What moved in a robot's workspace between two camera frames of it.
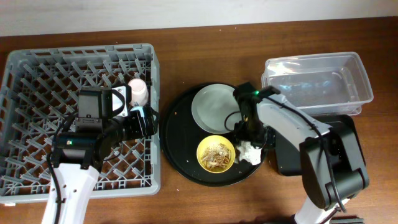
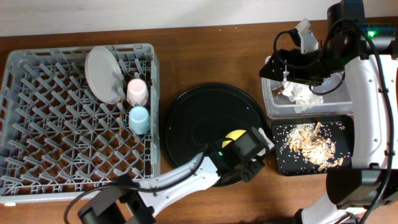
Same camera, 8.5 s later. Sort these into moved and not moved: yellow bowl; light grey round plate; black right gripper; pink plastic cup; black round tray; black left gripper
Moved: yellow bowl; black left gripper; light grey round plate; black right gripper
Not moved: black round tray; pink plastic cup
